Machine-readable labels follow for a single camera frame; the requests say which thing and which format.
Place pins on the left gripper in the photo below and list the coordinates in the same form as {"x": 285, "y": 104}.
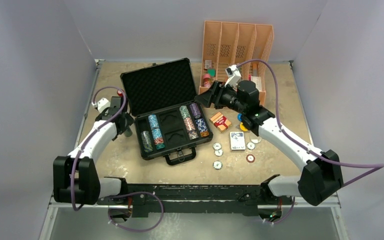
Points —
{"x": 129, "y": 121}

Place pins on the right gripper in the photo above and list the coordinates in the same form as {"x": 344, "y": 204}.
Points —
{"x": 214, "y": 96}

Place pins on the dark green 50 chip stack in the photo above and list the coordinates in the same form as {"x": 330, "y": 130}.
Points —
{"x": 128, "y": 132}

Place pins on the red playing card deck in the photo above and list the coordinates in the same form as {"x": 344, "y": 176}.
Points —
{"x": 220, "y": 121}

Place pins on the white blue 10 chip stack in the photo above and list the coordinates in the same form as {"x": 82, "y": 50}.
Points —
{"x": 153, "y": 122}

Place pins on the blue playing card deck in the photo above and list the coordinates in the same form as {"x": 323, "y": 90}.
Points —
{"x": 237, "y": 141}

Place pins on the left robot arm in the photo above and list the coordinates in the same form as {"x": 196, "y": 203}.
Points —
{"x": 75, "y": 177}

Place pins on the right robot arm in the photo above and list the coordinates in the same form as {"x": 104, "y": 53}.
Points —
{"x": 320, "y": 171}

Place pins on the purple chip row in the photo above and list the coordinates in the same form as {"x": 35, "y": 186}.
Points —
{"x": 195, "y": 110}

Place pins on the pink tape roll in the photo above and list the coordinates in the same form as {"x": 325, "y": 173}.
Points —
{"x": 206, "y": 80}

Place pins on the green white chip row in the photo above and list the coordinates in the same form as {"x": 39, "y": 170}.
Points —
{"x": 184, "y": 112}

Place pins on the navy orange chip row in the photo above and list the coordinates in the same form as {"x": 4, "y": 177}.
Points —
{"x": 202, "y": 127}

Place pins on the red black small bottle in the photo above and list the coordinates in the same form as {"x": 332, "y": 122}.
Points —
{"x": 120, "y": 93}

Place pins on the pink brown chip row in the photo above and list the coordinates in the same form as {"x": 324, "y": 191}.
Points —
{"x": 190, "y": 128}

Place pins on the blue red green chip row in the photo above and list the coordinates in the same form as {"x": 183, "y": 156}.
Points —
{"x": 158, "y": 138}

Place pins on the black poker case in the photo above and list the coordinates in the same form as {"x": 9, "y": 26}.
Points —
{"x": 161, "y": 89}

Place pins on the yellow round button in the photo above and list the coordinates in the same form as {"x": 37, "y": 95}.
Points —
{"x": 242, "y": 127}

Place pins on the white red box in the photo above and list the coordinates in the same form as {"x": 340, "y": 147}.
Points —
{"x": 257, "y": 81}

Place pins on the orange desk organizer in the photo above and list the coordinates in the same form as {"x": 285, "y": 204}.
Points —
{"x": 227, "y": 43}

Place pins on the red white poker chip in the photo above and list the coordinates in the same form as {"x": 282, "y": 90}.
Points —
{"x": 250, "y": 158}

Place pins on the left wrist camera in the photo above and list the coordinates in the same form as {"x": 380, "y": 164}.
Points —
{"x": 101, "y": 104}

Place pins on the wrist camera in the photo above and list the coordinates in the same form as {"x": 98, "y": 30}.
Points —
{"x": 233, "y": 75}
{"x": 101, "y": 104}

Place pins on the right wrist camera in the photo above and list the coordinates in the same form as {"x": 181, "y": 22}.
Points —
{"x": 233, "y": 75}

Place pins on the black aluminium base frame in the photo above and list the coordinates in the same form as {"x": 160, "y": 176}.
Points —
{"x": 197, "y": 199}

